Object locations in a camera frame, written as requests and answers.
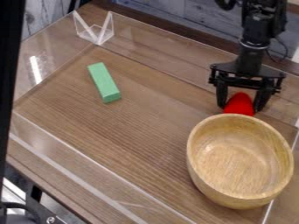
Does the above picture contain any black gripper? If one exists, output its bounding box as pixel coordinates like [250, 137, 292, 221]
[209, 62, 285, 112]

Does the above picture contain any red plush strawberry toy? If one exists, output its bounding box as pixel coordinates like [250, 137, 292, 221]
[222, 92, 254, 116]

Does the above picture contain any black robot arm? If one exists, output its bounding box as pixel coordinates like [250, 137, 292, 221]
[209, 0, 286, 112]

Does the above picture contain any wooden bowl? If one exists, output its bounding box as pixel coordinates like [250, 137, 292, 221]
[185, 114, 294, 210]

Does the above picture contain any green foam block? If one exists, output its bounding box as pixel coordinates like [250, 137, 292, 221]
[88, 62, 121, 103]

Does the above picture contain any clear acrylic tray wall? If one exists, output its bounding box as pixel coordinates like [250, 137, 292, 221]
[9, 10, 299, 224]

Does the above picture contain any black table leg bracket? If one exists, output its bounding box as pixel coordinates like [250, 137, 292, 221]
[25, 184, 66, 224]

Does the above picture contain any black cable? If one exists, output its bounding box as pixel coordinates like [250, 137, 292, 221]
[0, 200, 39, 224]

